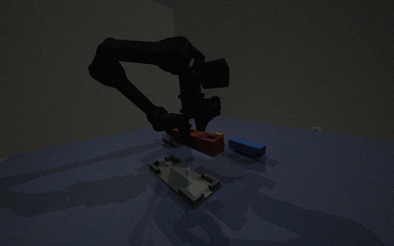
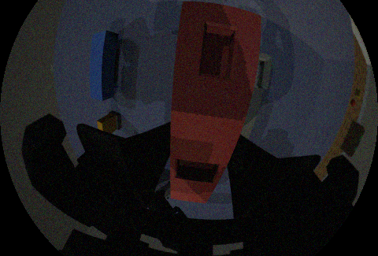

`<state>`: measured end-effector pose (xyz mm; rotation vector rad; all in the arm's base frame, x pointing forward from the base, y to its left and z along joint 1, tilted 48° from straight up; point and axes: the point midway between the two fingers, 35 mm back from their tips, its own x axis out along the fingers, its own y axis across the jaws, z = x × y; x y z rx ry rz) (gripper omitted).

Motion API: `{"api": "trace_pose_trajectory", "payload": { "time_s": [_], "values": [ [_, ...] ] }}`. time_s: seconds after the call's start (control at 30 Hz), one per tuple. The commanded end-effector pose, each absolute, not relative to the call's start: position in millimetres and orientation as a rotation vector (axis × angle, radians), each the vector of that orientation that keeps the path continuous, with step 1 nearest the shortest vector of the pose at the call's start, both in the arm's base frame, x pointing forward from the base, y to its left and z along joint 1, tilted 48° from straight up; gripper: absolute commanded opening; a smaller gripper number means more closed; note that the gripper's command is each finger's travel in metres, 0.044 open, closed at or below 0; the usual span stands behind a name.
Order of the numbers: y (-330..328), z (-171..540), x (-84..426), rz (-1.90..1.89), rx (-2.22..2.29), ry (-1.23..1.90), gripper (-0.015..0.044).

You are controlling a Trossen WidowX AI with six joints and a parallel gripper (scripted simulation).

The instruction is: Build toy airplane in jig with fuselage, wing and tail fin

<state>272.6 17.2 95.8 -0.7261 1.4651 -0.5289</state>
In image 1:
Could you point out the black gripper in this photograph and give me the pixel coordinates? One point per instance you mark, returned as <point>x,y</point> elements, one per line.
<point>180,121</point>

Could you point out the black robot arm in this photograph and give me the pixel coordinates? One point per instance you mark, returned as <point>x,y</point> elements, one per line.
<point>173,55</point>

